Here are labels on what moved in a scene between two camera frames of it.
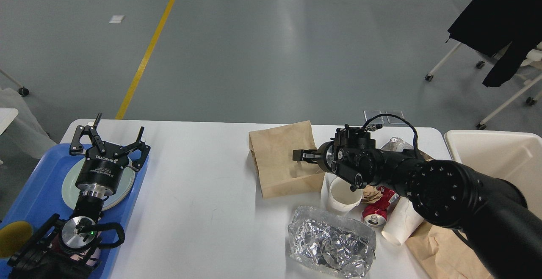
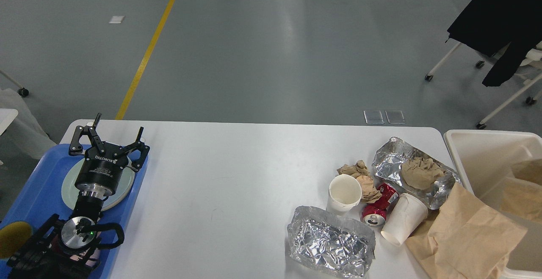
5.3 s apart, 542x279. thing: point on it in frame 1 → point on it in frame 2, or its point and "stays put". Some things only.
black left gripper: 99,174 stays put
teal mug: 13,236 stays put
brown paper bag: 272,150 → 522,195
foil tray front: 339,244 stays put
